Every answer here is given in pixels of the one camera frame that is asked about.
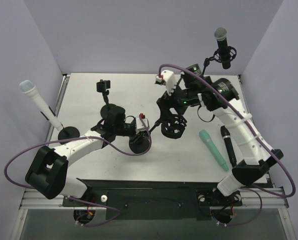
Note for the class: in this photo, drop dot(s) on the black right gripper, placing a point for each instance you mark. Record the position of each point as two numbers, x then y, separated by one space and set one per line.
164 104

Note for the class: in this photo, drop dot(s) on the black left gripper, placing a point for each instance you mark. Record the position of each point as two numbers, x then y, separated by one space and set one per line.
138 135

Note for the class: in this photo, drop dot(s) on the black shock mount stand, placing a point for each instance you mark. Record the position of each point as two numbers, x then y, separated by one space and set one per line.
173 131

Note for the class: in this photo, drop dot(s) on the black clip microphone stand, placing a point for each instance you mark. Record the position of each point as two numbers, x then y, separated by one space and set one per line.
106 100

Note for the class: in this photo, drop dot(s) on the mint green microphone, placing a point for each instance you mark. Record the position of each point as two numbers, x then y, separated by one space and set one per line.
207 140

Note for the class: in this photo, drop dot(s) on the black handheld microphone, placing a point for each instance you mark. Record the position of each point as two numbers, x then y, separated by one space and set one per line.
226 136

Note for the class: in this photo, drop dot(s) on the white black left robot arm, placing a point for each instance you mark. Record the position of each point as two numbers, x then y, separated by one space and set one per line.
48 170

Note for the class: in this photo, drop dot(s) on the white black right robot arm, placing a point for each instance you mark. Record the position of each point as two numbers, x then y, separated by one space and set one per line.
222 99

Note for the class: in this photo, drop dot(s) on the black round base stand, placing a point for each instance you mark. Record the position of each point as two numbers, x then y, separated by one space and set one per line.
68 133

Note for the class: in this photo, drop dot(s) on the black tripod microphone stand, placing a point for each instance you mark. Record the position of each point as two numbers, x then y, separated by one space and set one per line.
211 60

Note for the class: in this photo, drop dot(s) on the grey head black microphone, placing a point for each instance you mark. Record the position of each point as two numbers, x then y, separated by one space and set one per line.
220 35

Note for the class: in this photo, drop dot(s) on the white microphone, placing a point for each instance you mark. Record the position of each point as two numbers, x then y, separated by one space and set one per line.
30 90

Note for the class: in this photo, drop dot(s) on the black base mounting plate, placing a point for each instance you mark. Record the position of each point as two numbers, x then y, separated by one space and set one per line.
160 200

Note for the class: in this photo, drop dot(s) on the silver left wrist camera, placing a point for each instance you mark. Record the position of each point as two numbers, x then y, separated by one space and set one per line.
141 123

